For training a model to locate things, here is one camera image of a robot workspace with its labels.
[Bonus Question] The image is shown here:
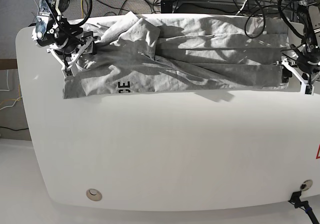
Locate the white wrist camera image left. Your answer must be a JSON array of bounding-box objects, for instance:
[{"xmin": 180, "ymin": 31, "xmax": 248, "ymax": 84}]
[{"xmin": 62, "ymin": 68, "xmax": 74, "ymax": 78}]

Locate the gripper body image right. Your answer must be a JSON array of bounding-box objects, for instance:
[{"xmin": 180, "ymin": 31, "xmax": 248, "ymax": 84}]
[{"xmin": 279, "ymin": 51, "xmax": 320, "ymax": 86}]

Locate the grey T-shirt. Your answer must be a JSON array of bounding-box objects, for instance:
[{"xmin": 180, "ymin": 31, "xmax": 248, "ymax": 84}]
[{"xmin": 63, "ymin": 13, "xmax": 289, "ymax": 99}]

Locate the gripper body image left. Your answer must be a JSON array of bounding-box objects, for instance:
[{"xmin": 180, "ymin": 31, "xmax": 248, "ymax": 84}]
[{"xmin": 46, "ymin": 28, "xmax": 101, "ymax": 71}]

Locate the black clamp with cable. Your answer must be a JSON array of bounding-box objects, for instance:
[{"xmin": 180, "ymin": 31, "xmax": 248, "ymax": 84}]
[{"xmin": 288, "ymin": 191, "xmax": 319, "ymax": 224}]

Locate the round beige table grommet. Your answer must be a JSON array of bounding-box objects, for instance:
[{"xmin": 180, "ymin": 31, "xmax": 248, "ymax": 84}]
[{"xmin": 86, "ymin": 188, "xmax": 102, "ymax": 201}]

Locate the round grommet with cable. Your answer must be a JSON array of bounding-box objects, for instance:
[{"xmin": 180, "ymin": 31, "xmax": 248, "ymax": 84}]
[{"xmin": 300, "ymin": 179, "xmax": 313, "ymax": 191}]

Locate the red warning triangle sticker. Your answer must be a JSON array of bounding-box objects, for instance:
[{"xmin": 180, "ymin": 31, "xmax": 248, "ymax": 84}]
[{"xmin": 316, "ymin": 145, "xmax": 320, "ymax": 159}]

